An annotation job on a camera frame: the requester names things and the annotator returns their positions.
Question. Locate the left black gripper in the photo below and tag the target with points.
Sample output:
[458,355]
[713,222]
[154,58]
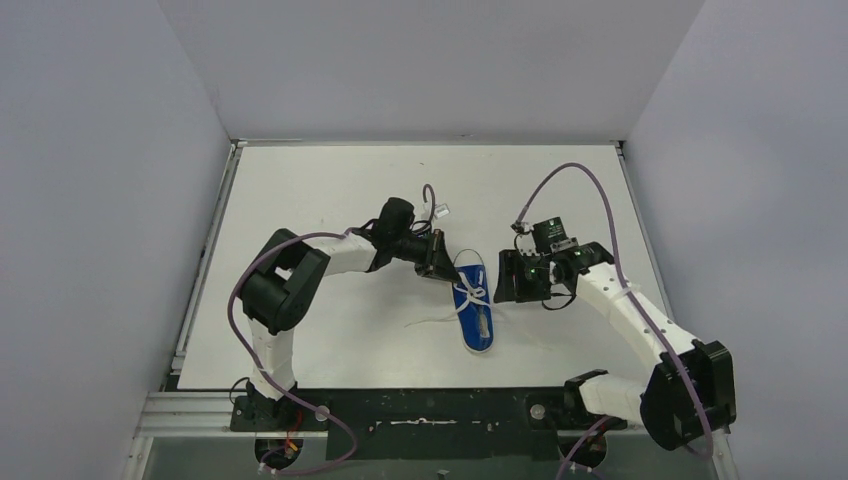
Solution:
[431,255]

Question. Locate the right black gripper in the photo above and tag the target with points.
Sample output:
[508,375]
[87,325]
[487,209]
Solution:
[513,287]

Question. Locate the white shoelace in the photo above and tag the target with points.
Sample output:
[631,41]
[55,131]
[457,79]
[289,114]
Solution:
[463,257]

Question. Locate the blue canvas sneaker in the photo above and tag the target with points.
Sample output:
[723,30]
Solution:
[472,301]

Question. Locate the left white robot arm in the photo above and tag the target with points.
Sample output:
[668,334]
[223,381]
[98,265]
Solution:
[277,289]

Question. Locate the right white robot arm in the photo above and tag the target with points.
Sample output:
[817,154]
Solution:
[687,390]

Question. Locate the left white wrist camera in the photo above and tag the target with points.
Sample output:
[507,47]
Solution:
[441,210]

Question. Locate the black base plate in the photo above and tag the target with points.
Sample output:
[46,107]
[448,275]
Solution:
[538,445]

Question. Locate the aluminium frame rail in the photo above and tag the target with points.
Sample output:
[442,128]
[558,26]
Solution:
[199,414]

